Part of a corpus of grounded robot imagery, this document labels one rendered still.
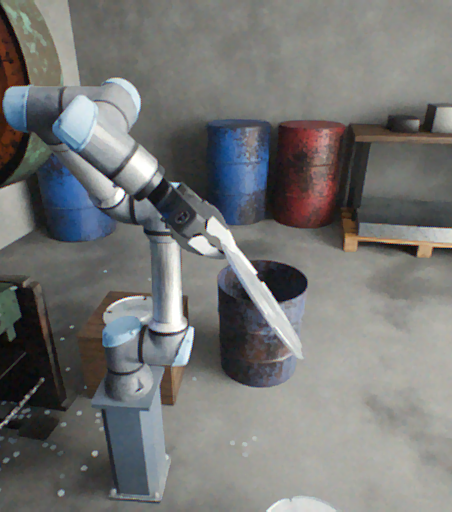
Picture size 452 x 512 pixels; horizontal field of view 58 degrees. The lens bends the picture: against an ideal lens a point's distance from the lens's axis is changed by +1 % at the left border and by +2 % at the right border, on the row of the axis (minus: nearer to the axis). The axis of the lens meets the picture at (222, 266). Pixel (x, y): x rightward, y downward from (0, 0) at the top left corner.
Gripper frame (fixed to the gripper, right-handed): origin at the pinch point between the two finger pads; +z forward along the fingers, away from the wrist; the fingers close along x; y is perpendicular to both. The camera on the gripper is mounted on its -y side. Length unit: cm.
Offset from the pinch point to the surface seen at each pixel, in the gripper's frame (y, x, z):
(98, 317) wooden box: 94, 74, 25
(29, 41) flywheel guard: 84, 3, -55
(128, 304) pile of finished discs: 102, 65, 34
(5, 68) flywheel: 88, 14, -56
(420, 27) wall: 278, -209, 128
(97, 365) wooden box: 80, 86, 34
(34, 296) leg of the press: 78, 72, -5
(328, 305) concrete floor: 128, 4, 145
